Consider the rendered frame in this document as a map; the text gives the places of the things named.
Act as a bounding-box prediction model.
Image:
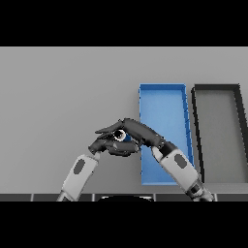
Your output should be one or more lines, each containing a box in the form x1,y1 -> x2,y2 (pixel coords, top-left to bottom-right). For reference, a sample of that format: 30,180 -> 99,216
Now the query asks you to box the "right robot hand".
94,117 -> 178,158

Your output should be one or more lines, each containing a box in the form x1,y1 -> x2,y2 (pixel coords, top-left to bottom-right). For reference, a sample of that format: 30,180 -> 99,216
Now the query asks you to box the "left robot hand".
87,137 -> 141,157

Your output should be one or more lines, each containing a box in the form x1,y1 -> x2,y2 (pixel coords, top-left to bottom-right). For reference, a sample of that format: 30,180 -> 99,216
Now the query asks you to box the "blue bin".
138,83 -> 196,186

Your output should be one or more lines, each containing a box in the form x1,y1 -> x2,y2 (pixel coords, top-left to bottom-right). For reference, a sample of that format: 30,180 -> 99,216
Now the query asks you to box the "dark grey bin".
190,83 -> 248,184

